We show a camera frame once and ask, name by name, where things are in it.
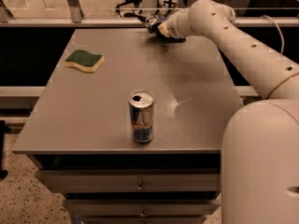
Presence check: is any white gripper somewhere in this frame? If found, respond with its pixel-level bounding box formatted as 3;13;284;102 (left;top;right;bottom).
158;17;184;39

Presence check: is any blue chip bag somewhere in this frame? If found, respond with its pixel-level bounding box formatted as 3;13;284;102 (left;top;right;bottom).
134;13;187;44

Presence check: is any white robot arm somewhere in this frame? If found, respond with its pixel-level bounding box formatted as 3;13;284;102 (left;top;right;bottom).
158;0;299;224

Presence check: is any silver blue energy drink can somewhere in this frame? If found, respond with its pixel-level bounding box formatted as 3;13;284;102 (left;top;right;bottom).
128;90;154;143

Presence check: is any green yellow sponge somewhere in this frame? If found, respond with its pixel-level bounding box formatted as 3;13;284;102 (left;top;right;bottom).
64;49;105;73

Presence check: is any grey drawer cabinet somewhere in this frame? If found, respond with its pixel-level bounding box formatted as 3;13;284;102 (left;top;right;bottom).
13;29;241;224

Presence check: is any metal glass railing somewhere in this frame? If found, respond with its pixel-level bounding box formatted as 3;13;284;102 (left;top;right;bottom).
1;0;299;27

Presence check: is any top grey drawer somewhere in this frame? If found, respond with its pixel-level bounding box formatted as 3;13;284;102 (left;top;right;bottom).
36;169;221;193

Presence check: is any grey drawer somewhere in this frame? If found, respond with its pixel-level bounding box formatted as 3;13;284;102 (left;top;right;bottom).
64;200;220;217
36;169;221;193

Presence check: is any black object at left edge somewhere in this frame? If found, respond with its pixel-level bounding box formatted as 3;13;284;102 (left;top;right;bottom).
0;119;10;180

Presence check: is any white cable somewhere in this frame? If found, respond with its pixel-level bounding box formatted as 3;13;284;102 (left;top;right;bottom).
261;14;286;55

